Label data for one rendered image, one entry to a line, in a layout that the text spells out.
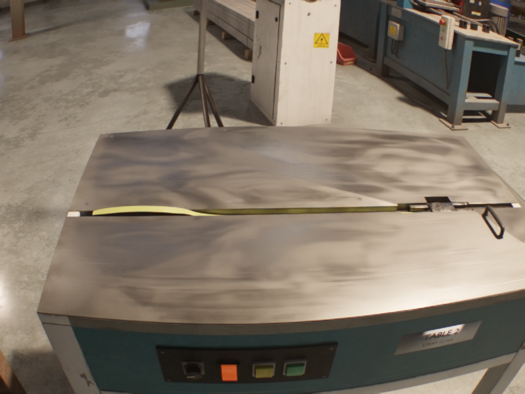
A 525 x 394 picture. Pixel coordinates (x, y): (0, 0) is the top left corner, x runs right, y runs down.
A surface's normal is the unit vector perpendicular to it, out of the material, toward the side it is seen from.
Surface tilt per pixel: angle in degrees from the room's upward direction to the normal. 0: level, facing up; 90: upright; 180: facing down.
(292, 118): 90
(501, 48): 90
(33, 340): 0
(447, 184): 0
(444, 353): 90
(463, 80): 90
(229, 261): 0
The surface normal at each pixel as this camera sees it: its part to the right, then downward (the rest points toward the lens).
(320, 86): 0.35, 0.53
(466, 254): 0.06, -0.84
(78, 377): 0.12, 0.55
